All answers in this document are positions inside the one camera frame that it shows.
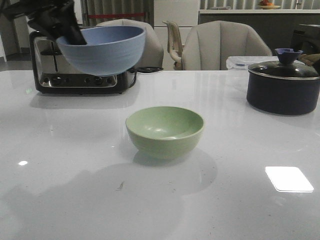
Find fruit bowl on counter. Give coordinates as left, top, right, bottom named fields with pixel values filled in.
left=257, top=0, right=281, bottom=10

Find red barrier tape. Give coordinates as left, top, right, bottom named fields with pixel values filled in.
left=87, top=12, right=147, bottom=19

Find glass pot lid blue knob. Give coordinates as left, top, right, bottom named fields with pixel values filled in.
left=248, top=48, right=320, bottom=81

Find dark kitchen counter cabinet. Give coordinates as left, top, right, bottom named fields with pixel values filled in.
left=198, top=9, right=320, bottom=50

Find grey upholstered chair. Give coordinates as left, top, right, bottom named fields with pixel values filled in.
left=181, top=20, right=272, bottom=71
left=96, top=19, right=164, bottom=69

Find grey upholstered chair left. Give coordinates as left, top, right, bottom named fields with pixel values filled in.
left=96, top=19, right=164, bottom=69

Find grey upholstered chair right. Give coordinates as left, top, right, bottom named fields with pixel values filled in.
left=181, top=20, right=272, bottom=71

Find brown cushion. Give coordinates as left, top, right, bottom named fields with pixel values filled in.
left=298, top=53, right=320, bottom=66

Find blue bowl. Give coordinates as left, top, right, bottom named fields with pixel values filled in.
left=56, top=25, right=146, bottom=77

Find clear plastic storage container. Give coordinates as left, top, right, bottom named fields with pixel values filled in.
left=226, top=56, right=306, bottom=70

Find green bowl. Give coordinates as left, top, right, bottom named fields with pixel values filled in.
left=125, top=106, right=205, bottom=160

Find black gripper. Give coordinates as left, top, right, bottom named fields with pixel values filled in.
left=0, top=0, right=87, bottom=45

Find black silver toaster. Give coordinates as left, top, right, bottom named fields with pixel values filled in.
left=29, top=31, right=137, bottom=94

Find beige office chair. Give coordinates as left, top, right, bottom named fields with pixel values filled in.
left=163, top=20, right=184, bottom=71

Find dark blue saucepan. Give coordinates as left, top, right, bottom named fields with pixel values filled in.
left=246, top=70, right=320, bottom=116

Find black appliance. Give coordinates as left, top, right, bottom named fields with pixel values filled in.
left=290, top=24, right=320, bottom=55

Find black toaster power cable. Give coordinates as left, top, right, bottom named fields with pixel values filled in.
left=127, top=66, right=164, bottom=90

